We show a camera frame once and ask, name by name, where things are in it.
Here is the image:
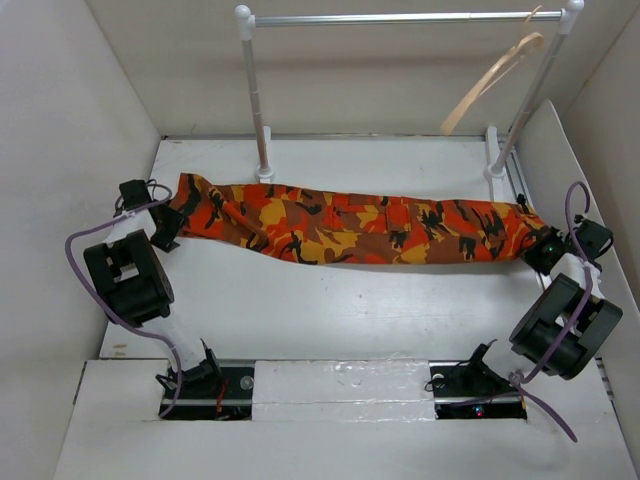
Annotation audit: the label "orange camouflage trousers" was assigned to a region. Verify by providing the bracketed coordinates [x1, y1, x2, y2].
[170, 173, 549, 265]

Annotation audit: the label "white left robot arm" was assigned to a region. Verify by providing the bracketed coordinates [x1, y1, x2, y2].
[83, 179, 224, 397]

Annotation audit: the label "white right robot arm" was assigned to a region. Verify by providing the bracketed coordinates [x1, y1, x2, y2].
[509, 215, 623, 380]

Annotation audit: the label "beige wooden hanger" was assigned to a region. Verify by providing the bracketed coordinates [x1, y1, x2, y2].
[440, 5, 545, 136]

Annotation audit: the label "white clothes rack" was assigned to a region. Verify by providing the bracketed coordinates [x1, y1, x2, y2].
[231, 1, 585, 200]

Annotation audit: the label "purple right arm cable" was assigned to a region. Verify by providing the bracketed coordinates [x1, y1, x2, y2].
[507, 180, 592, 444]

